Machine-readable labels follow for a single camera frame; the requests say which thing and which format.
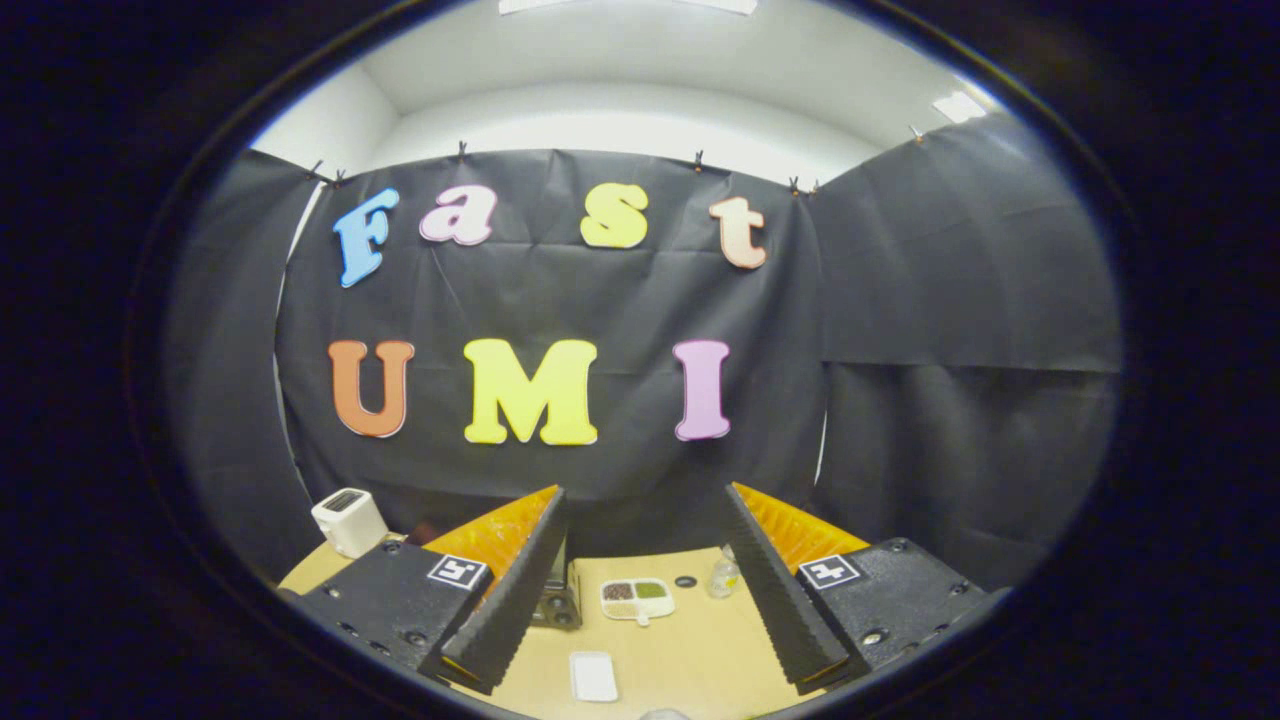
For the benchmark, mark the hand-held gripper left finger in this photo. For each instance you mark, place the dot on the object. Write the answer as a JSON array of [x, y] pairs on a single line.
[[515, 600]]

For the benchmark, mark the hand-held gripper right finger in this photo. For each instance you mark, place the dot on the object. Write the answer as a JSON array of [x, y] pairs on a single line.
[[780, 600]]

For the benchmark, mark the black toaster oven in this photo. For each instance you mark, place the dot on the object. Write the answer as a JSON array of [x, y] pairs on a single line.
[[560, 605]]

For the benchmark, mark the white bread toaster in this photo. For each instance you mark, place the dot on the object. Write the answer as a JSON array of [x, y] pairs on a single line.
[[350, 525]]

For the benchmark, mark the clear glass bottle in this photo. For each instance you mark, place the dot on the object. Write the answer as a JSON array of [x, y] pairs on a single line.
[[723, 578]]

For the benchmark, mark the white rectangular tray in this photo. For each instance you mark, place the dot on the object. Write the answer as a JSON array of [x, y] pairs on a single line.
[[594, 677]]

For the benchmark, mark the white divided bean plate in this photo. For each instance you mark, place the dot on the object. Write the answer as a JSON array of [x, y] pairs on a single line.
[[640, 600]]

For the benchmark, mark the row of black cloth clips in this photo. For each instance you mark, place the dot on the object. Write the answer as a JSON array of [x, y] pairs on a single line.
[[462, 150]]

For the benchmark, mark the small ceiling light panel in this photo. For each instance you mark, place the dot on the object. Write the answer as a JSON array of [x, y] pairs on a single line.
[[958, 105]]

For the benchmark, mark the long ceiling light panel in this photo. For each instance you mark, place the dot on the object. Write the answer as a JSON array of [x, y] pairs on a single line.
[[720, 5]]

